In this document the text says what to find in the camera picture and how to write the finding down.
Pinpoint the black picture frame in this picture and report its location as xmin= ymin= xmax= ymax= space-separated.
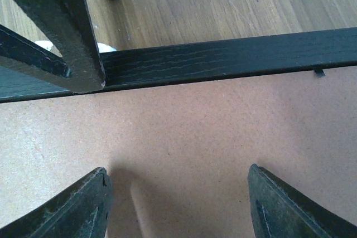
xmin=0 ymin=26 xmax=357 ymax=104

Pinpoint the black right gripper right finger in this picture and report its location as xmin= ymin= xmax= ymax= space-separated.
xmin=248 ymin=164 xmax=356 ymax=237

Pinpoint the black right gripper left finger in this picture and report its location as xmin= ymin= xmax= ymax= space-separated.
xmin=1 ymin=167 xmax=113 ymax=237

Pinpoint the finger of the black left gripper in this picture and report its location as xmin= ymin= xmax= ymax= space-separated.
xmin=1 ymin=0 xmax=105 ymax=93

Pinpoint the brown backing board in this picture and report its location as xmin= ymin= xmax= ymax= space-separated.
xmin=1 ymin=67 xmax=356 ymax=237

